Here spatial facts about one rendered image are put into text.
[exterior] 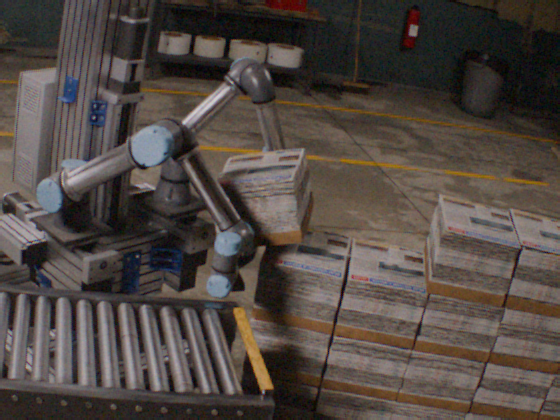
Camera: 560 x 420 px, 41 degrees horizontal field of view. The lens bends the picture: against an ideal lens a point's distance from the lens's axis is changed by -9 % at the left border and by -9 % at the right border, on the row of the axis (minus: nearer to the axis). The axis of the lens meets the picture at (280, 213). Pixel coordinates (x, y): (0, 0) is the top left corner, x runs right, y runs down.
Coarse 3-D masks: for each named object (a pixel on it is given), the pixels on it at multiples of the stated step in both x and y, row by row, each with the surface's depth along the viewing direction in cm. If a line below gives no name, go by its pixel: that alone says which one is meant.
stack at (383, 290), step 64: (320, 256) 284; (384, 256) 293; (256, 320) 281; (320, 320) 278; (384, 320) 274; (448, 320) 272; (512, 320) 269; (256, 384) 291; (320, 384) 311; (384, 384) 284; (448, 384) 280; (512, 384) 278
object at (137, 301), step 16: (0, 288) 226; (16, 288) 228; (32, 288) 230; (48, 288) 233; (32, 304) 229; (96, 304) 233; (112, 304) 234; (144, 304) 237; (160, 304) 238; (176, 304) 240; (192, 304) 242; (208, 304) 244; (224, 304) 246; (32, 320) 231; (96, 320) 236; (160, 320) 240; (224, 320) 245; (160, 336) 242
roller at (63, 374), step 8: (56, 304) 228; (64, 304) 226; (56, 312) 224; (64, 312) 222; (56, 320) 219; (64, 320) 218; (56, 328) 215; (64, 328) 214; (56, 336) 211; (64, 336) 210; (56, 344) 207; (64, 344) 207; (56, 352) 204; (64, 352) 203; (56, 360) 200; (64, 360) 200; (56, 368) 197; (64, 368) 196; (56, 376) 193; (64, 376) 193; (72, 384) 193
